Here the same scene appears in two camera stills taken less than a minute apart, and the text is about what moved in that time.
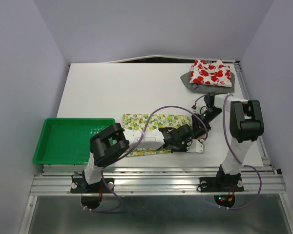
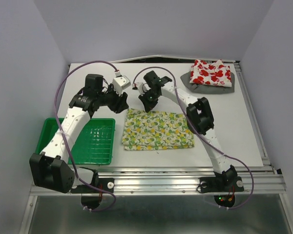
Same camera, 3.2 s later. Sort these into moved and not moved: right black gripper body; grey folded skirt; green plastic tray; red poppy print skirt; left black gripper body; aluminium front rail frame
Moved: left black gripper body; right black gripper body
Not moved: red poppy print skirt; aluminium front rail frame; green plastic tray; grey folded skirt
